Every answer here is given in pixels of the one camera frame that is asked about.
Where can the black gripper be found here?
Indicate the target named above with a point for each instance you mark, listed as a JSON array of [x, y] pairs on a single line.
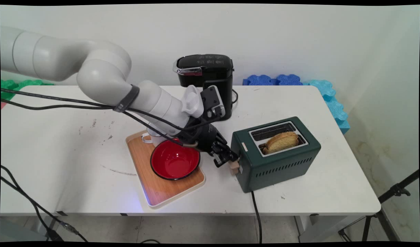
[[203, 137]]

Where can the beige toaster lever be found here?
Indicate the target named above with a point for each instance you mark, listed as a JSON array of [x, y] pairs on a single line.
[[234, 165]]

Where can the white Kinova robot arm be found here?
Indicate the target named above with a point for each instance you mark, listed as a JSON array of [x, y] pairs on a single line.
[[100, 75]]

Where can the beige toaster knob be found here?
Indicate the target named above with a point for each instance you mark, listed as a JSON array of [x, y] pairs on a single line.
[[235, 172]]

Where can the red bowl with black rim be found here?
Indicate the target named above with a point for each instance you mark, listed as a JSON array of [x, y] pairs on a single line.
[[174, 163]]

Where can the toasted bread slice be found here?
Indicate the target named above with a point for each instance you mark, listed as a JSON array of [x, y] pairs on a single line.
[[282, 142]]

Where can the dark green two-slot toaster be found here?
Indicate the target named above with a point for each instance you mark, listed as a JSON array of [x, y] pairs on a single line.
[[282, 168]]

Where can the white enamel mug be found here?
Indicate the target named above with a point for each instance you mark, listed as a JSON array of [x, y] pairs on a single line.
[[157, 140]]

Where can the wooden serving tray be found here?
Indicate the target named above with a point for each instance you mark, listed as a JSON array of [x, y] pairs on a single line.
[[155, 187]]

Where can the blue foam puzzle mat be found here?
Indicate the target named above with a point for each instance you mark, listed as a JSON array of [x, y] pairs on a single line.
[[261, 80], [289, 80]]

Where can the black single-serve coffee maker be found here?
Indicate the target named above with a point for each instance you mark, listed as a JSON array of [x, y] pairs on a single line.
[[204, 70]]

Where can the cyan foam puzzle mat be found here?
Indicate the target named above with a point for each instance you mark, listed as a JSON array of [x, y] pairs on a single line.
[[333, 106]]

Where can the dark tape piece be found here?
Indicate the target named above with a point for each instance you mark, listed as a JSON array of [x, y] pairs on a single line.
[[61, 213]]

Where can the black tripod stand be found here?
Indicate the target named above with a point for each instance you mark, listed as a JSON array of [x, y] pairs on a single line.
[[396, 190]]

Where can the grey metal table leg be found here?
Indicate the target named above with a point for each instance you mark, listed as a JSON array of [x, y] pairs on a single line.
[[52, 223]]

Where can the green foam puzzle mat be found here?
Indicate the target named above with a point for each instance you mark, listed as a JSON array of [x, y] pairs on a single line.
[[16, 85]]

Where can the pink foam mat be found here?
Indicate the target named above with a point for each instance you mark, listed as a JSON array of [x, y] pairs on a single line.
[[3, 105]]

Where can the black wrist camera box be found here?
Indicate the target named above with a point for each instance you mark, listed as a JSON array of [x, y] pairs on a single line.
[[211, 99]]

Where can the white table leg frame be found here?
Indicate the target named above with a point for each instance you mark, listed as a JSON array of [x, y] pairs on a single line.
[[316, 226]]

